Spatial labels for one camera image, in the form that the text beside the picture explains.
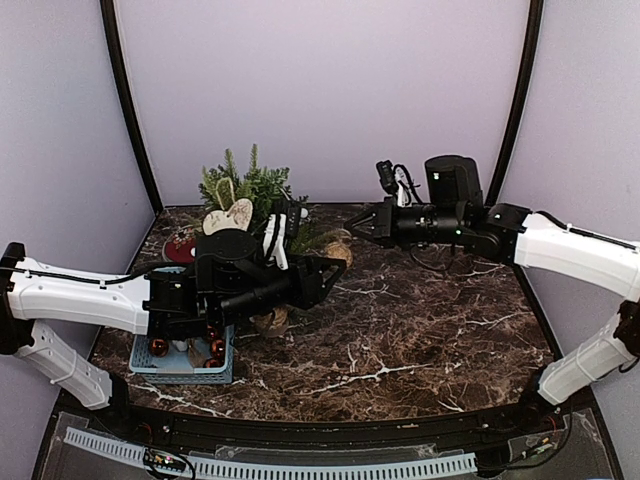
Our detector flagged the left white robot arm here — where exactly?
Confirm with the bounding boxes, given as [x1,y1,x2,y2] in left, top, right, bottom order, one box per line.
[1,229,346,436]

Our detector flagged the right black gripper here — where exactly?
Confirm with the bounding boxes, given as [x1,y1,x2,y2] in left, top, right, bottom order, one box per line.
[344,195,466,251]

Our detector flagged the red floral plate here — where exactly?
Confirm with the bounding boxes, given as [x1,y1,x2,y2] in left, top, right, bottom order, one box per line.
[162,227,198,263]

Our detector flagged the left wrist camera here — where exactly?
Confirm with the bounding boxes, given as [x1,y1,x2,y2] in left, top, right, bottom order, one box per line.
[261,200,304,270]

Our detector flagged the burlap bow ornament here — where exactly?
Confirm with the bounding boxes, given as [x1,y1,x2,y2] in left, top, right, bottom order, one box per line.
[187,340,208,369]

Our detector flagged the wooden heart ornament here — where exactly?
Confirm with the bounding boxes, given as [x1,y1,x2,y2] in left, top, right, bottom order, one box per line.
[202,177,253,236]

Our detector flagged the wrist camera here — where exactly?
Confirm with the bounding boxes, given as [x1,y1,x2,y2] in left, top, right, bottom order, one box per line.
[376,160,423,207]
[261,200,304,270]

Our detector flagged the white cable duct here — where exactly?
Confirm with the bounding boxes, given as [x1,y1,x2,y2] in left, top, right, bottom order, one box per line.
[63,427,478,479]

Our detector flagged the black table front rail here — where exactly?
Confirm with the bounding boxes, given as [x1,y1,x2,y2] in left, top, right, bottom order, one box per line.
[99,372,566,456]

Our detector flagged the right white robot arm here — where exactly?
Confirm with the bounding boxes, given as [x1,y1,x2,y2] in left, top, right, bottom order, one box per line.
[345,155,639,434]

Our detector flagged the twine ball ornament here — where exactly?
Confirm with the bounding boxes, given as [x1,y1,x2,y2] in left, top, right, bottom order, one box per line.
[323,229,353,268]
[254,306,289,338]

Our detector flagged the light blue plastic basket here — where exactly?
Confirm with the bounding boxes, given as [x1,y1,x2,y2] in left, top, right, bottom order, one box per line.
[129,264,235,385]

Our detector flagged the small green christmas tree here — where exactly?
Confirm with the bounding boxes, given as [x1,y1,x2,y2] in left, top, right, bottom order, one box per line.
[197,143,341,339]

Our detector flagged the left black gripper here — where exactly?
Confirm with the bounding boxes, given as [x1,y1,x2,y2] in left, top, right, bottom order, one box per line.
[214,251,346,328]

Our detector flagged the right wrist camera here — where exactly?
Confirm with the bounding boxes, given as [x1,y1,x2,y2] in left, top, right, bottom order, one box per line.
[376,160,423,207]

